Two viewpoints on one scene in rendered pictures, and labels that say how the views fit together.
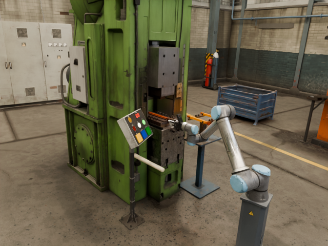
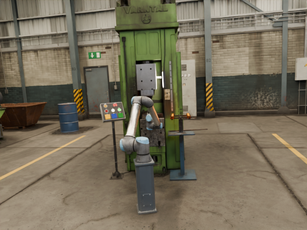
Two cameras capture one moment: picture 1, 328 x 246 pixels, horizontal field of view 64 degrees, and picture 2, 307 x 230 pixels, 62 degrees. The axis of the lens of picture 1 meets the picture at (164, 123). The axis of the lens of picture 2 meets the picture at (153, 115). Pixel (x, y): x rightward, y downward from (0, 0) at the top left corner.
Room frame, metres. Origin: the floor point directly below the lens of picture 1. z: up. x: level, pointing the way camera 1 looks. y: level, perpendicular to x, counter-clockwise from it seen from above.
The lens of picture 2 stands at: (0.09, -3.00, 1.55)
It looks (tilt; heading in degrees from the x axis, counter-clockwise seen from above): 8 degrees down; 47
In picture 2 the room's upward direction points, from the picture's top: 3 degrees counter-clockwise
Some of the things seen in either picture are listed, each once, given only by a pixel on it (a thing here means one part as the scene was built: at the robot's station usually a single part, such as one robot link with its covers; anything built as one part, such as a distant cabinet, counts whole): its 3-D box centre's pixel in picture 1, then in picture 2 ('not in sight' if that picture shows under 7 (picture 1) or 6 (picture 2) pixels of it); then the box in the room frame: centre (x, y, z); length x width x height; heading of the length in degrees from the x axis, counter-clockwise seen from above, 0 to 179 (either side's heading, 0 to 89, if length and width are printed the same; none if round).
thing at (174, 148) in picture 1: (156, 138); (153, 129); (2.96, 0.08, 0.69); 0.56 x 0.38 x 0.45; 45
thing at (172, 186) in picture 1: (155, 172); (154, 155); (2.96, 0.08, 0.23); 0.55 x 0.37 x 0.47; 45
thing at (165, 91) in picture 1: (154, 88); (147, 92); (2.91, 0.12, 1.32); 0.42 x 0.20 x 0.10; 45
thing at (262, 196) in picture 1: (257, 191); (143, 156); (1.94, -0.82, 0.65); 0.19 x 0.19 x 0.10
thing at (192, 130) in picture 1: (191, 129); (149, 117); (2.54, -0.29, 0.98); 0.12 x 0.09 x 0.10; 45
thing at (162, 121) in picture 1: (153, 118); (149, 113); (2.91, 0.12, 0.96); 0.42 x 0.20 x 0.09; 45
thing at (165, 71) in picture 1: (157, 65); (149, 76); (2.94, 0.09, 1.56); 0.42 x 0.39 x 0.40; 45
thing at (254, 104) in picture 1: (245, 102); not in sight; (6.38, -2.01, 0.36); 1.20 x 0.80 x 0.72; 41
